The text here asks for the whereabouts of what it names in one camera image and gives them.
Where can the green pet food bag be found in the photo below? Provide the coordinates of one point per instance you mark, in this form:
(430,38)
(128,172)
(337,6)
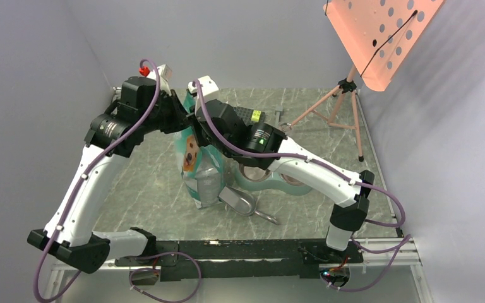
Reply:
(201,168)

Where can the pink perforated board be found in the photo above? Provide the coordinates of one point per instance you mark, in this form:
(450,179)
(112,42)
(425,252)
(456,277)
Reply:
(379,34)

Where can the steel bowl right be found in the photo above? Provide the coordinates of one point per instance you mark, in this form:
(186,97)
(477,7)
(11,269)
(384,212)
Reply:
(292,181)

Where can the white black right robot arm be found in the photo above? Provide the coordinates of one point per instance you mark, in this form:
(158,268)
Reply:
(268,148)

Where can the teal double pet bowl stand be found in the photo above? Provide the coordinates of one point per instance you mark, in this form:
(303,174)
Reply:
(273,182)

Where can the grey building block baseplate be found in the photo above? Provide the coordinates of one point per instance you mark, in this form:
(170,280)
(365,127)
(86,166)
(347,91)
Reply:
(245,114)

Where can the metal food scoop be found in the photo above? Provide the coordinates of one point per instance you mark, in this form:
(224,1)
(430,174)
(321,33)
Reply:
(243,204)

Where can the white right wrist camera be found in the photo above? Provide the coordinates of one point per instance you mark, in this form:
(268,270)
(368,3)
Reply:
(209,88)

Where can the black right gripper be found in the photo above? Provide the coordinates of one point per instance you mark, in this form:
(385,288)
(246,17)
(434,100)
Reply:
(197,122)

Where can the steel bowl left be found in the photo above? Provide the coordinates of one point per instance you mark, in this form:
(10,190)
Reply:
(253,174)

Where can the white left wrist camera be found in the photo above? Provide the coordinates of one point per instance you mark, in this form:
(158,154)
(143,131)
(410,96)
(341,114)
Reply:
(164,72)

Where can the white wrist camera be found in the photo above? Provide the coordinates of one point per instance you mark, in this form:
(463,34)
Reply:
(164,72)
(209,88)

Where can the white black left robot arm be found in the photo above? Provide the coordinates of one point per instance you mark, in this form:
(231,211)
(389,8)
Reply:
(69,235)

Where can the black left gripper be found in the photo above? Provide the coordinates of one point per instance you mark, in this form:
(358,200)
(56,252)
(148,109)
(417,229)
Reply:
(180,120)

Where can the yellow-green building block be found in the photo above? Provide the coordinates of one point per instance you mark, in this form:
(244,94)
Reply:
(256,116)

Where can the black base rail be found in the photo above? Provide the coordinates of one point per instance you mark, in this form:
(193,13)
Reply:
(304,258)

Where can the steel bowl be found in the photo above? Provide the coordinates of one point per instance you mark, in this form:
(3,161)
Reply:
(253,174)
(292,181)

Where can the pink tripod stand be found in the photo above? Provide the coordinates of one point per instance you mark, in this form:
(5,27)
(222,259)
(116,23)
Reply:
(345,88)

